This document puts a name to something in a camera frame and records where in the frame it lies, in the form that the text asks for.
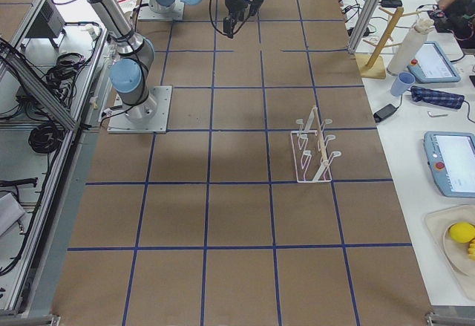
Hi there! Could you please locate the aluminium frame post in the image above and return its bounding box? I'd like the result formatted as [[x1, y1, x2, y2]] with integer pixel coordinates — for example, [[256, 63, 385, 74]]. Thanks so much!
[[347, 0, 379, 54]]

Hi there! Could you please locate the beige plate with food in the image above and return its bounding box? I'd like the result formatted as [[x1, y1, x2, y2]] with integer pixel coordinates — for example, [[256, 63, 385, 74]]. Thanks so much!
[[425, 205, 474, 277]]

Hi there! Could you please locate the black power adapter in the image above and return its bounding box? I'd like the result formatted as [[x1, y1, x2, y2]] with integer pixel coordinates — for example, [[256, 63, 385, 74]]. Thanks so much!
[[373, 104, 399, 123]]

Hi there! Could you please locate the white wire cup rack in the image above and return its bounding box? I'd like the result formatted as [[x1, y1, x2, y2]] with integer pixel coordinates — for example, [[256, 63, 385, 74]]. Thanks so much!
[[290, 105, 341, 183]]

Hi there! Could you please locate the near teach pendant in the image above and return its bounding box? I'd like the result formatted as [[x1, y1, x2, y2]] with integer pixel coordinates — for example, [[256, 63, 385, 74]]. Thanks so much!
[[424, 131, 474, 198]]

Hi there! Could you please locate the yellow lemon toy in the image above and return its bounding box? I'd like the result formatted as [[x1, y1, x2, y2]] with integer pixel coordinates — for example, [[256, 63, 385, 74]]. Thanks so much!
[[448, 221, 475, 244]]

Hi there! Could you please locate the folded blue umbrella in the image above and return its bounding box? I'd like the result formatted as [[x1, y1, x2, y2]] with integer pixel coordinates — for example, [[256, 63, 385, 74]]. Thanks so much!
[[410, 86, 465, 110]]

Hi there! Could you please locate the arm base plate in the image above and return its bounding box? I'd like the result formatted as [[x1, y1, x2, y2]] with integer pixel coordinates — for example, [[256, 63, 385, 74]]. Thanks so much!
[[107, 86, 172, 134], [138, 0, 185, 22]]

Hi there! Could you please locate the wooden mug tree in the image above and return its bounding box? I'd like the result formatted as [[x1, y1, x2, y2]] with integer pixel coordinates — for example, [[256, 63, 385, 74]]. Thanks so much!
[[356, 6, 419, 79]]

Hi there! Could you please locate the white paper towel roll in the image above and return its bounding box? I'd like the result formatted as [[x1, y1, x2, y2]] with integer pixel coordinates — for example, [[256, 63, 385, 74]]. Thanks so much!
[[387, 19, 434, 75]]

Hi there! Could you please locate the teach pendant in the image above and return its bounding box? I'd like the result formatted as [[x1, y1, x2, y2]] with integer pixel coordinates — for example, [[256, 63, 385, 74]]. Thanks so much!
[[407, 41, 460, 83], [424, 131, 474, 198]]

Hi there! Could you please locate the blue cup on desk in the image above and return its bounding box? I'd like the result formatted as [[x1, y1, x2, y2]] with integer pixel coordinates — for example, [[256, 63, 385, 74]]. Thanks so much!
[[390, 71, 416, 97]]

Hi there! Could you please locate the far teach pendant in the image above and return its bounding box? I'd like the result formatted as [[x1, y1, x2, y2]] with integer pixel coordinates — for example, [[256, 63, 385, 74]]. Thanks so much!
[[407, 41, 460, 83]]

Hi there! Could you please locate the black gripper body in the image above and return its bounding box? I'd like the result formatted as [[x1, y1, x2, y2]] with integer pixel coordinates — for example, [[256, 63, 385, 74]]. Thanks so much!
[[223, 0, 252, 25]]

